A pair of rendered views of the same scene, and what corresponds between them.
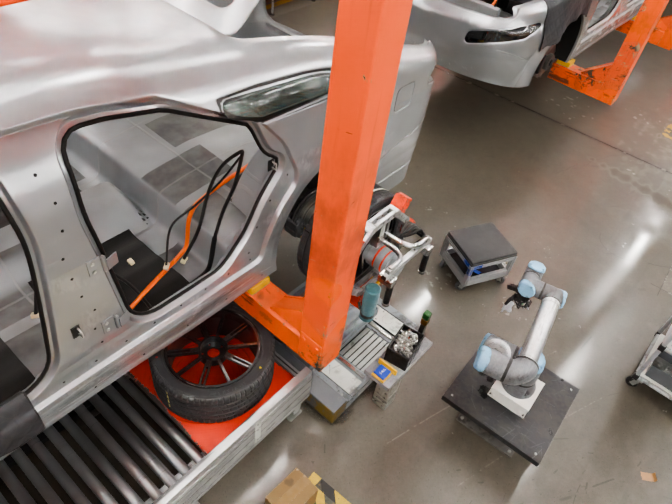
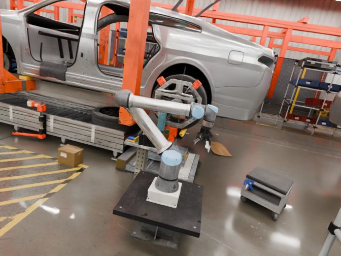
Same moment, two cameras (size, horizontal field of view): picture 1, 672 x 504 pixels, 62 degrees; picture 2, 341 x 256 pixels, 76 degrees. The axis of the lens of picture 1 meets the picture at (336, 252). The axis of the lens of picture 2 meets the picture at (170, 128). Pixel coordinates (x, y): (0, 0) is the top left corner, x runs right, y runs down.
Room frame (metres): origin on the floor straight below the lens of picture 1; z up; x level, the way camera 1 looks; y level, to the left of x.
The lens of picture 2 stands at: (1.17, -2.47, 1.31)
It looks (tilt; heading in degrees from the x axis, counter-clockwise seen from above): 17 degrees down; 66
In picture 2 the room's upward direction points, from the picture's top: 10 degrees clockwise
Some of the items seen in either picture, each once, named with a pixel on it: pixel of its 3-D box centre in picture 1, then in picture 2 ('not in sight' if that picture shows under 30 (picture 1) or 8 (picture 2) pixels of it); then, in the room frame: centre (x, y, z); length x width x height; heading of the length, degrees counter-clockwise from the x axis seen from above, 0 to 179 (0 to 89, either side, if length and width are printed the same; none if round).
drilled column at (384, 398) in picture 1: (388, 381); (141, 163); (1.81, -0.43, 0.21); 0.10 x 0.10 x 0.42; 56
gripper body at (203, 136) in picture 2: (523, 296); (204, 133); (2.11, -1.05, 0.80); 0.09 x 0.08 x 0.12; 23
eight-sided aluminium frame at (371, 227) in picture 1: (373, 252); (176, 103); (2.21, -0.21, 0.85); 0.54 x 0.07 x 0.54; 146
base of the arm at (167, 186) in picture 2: (520, 379); (167, 180); (1.82, -1.14, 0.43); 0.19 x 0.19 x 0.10
